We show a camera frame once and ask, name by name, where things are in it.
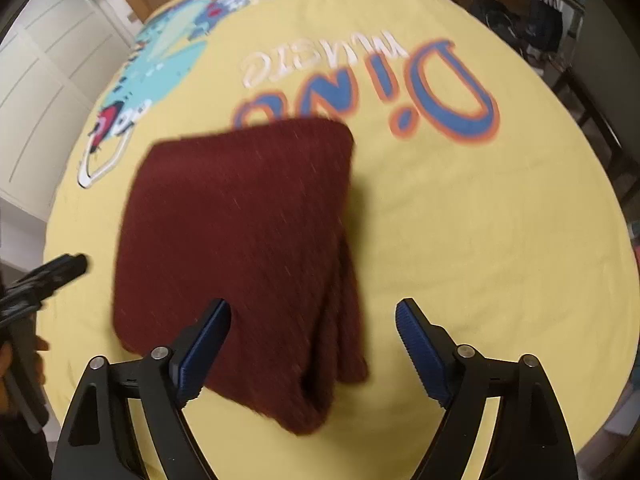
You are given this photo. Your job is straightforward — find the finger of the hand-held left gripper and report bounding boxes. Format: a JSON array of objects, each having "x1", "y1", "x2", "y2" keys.
[{"x1": 0, "y1": 254, "x2": 90, "y2": 328}]

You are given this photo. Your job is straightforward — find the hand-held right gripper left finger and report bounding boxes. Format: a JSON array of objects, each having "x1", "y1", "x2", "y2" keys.
[{"x1": 52, "y1": 298, "x2": 232, "y2": 480}]

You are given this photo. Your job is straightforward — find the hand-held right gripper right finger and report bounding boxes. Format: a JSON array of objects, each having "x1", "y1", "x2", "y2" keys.
[{"x1": 395, "y1": 298, "x2": 578, "y2": 480}]

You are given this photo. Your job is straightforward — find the dark red knitted sweater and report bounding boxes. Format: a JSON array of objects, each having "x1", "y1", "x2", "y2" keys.
[{"x1": 111, "y1": 117, "x2": 370, "y2": 436}]

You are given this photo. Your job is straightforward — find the person's left hand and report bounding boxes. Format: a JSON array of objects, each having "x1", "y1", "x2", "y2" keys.
[{"x1": 0, "y1": 336, "x2": 52, "y2": 386}]

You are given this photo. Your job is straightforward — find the yellow printed blanket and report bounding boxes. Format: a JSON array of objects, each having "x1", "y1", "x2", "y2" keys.
[{"x1": 42, "y1": 0, "x2": 640, "y2": 480}]

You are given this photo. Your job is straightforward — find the dark grey chair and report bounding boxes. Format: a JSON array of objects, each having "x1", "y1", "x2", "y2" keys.
[{"x1": 552, "y1": 0, "x2": 640, "y2": 206}]

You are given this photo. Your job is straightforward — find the black backpack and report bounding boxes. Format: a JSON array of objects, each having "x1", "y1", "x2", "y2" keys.
[{"x1": 469, "y1": 0, "x2": 528, "y2": 48}]

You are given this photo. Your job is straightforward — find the black hanging bag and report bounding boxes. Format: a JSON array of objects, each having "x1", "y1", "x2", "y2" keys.
[{"x1": 527, "y1": 0, "x2": 564, "y2": 52}]

